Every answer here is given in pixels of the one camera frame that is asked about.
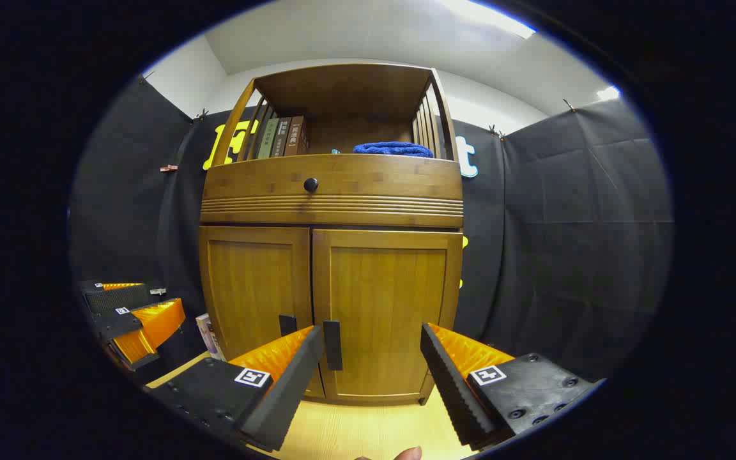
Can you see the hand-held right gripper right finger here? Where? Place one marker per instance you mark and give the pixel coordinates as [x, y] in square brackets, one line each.
[451, 383]

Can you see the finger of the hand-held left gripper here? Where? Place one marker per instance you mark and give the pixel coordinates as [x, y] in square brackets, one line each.
[151, 322]
[115, 297]

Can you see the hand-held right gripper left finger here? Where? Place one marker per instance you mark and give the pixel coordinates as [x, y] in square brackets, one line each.
[291, 377]

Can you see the wooden double-door shoe cabinet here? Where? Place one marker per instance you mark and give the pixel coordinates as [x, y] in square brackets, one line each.
[342, 96]

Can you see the pale paperback book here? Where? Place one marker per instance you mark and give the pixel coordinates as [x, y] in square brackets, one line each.
[210, 337]

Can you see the black backdrop cloth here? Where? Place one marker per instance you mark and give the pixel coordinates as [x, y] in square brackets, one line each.
[566, 223]

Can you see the wooden drawer with black knob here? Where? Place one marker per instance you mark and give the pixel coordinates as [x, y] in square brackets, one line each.
[374, 185]

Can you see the dark grey book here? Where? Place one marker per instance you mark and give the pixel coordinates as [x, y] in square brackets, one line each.
[282, 137]

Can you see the brown book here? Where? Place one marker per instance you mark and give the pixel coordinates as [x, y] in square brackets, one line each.
[296, 135]

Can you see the blue folded towel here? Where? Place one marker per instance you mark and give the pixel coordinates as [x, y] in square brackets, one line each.
[393, 149]

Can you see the small ceiling light panel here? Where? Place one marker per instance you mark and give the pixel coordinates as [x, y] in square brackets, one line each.
[607, 93]

